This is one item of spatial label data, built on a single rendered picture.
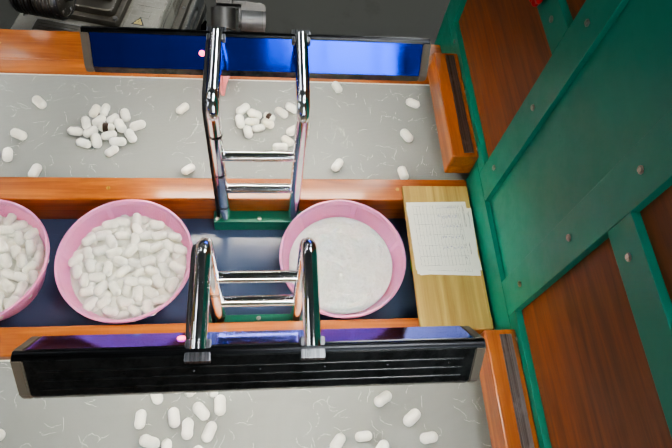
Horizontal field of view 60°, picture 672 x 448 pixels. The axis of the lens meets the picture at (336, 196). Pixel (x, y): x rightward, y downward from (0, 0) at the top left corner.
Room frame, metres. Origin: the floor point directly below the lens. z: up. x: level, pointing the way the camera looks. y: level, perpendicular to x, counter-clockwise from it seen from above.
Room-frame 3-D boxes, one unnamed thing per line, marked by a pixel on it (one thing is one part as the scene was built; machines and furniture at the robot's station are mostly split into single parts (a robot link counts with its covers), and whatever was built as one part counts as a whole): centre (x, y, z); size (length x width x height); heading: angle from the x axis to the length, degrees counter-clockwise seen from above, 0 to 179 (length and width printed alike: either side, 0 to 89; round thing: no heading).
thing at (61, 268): (0.40, 0.38, 0.72); 0.27 x 0.27 x 0.10
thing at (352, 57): (0.74, 0.19, 1.08); 0.62 x 0.08 x 0.07; 104
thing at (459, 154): (0.91, -0.22, 0.83); 0.30 x 0.06 x 0.07; 14
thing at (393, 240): (0.51, -0.04, 0.72); 0.27 x 0.27 x 0.10
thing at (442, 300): (0.56, -0.25, 0.77); 0.33 x 0.15 x 0.01; 14
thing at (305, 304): (0.27, 0.08, 0.90); 0.20 x 0.19 x 0.45; 104
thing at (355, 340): (0.20, 0.05, 1.08); 0.62 x 0.08 x 0.07; 104
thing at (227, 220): (0.66, 0.18, 0.90); 0.20 x 0.19 x 0.45; 104
